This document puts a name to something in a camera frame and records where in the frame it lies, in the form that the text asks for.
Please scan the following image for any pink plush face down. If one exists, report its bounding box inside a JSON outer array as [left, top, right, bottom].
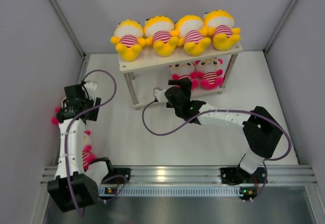
[[194, 57, 224, 90]]

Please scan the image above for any pink plush with glasses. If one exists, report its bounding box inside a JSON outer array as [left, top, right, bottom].
[[82, 130, 98, 172]]

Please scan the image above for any yellow frog plush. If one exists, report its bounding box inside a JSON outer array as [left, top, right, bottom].
[[110, 19, 146, 61], [203, 10, 241, 51], [144, 16, 179, 57], [175, 15, 211, 56]]

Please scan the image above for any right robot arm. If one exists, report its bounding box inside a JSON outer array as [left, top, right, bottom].
[[154, 79, 284, 185]]

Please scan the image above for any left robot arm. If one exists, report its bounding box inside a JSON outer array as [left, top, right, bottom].
[[47, 81, 115, 212]]

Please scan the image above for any white two-tier shelf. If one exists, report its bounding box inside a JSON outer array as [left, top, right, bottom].
[[118, 43, 243, 110]]

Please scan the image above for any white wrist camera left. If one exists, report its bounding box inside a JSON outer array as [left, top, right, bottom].
[[83, 81, 98, 100]]

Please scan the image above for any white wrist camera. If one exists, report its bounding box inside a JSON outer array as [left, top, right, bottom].
[[153, 87, 168, 103], [83, 81, 98, 100]]

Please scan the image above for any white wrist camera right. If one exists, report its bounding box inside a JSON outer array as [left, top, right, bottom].
[[153, 87, 168, 103]]

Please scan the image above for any aluminium rail frame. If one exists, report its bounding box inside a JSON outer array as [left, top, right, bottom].
[[40, 165, 317, 185]]

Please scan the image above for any perforated cable duct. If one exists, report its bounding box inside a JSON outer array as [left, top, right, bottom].
[[99, 185, 257, 198]]

